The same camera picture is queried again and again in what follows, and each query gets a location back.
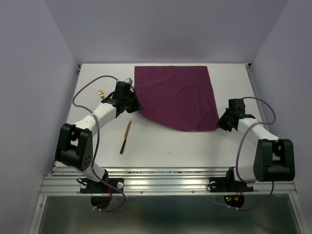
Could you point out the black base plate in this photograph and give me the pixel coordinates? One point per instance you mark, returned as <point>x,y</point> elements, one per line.
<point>224,185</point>
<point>90,187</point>

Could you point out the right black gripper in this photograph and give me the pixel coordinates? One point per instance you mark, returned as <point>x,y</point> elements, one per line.
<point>222,124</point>

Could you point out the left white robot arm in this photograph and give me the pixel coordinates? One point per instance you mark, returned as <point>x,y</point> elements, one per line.
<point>75,141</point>

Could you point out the gold fork dark handle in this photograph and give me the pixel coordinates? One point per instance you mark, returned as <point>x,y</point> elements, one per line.
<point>101,94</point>

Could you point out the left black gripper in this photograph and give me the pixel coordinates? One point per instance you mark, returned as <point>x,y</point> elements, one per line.
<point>137,106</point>

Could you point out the gold knife dark handle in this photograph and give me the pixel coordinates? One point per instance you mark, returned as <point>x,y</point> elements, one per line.
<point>125,137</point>

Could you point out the purple cloth napkin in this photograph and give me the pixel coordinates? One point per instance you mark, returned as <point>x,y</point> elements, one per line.
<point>177,97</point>

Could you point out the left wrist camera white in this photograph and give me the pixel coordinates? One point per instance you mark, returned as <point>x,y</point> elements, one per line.
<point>129,80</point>

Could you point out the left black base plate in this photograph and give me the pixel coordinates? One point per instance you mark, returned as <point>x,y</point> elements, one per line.
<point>90,187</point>

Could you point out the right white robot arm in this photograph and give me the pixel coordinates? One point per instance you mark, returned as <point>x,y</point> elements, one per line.
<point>274,157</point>

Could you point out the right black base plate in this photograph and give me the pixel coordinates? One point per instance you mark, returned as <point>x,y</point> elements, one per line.
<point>224,185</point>

